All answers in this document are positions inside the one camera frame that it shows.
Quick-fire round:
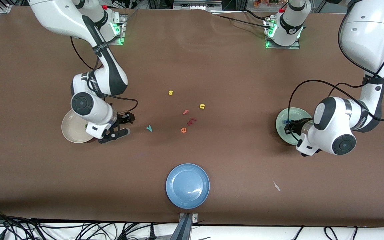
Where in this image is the green round plate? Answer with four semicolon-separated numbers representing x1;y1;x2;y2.
275;107;313;146

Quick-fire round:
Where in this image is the beige round plate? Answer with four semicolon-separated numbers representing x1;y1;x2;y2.
61;109;96;144

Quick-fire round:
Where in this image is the brown table cover sheet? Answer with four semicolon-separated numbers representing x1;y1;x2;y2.
0;6;384;228

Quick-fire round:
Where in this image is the blue round plate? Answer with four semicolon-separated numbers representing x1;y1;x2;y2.
166;163;210;210

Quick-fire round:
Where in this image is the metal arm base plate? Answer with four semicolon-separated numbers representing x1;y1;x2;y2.
99;15;126;45
265;18;301;50

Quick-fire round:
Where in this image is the black base power cable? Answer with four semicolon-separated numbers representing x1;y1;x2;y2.
209;10;272;29

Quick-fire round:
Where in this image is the grey metal camera post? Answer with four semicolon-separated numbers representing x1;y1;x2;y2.
178;213;199;240

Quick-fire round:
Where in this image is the aluminium frame bar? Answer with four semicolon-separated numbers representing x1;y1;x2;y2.
173;0;223;10

